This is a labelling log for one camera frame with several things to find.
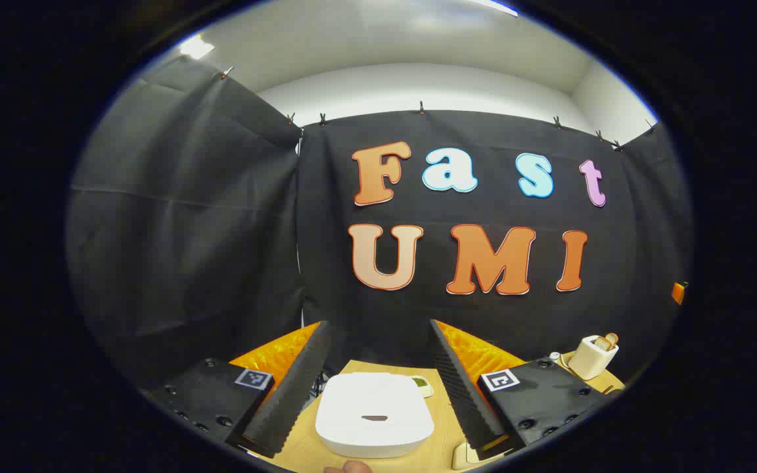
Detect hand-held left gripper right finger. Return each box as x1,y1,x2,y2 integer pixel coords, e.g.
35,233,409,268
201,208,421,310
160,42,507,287
428,319,624,461

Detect cream rice container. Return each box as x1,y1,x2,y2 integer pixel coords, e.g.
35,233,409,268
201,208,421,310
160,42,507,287
451,441,484,471

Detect white rice cooker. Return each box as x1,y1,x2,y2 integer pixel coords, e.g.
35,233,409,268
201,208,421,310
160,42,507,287
315,372,435,459

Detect cream toaster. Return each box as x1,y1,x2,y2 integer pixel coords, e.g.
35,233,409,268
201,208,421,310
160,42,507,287
568,335,619,381

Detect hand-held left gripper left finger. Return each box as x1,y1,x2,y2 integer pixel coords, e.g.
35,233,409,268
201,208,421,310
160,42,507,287
145,320,333,459

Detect black backdrop cloth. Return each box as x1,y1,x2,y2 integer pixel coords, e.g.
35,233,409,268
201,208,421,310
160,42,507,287
66,56,693,395

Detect ceiling light panel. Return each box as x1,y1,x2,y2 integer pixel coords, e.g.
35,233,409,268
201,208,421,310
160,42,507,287
180,36,215,60

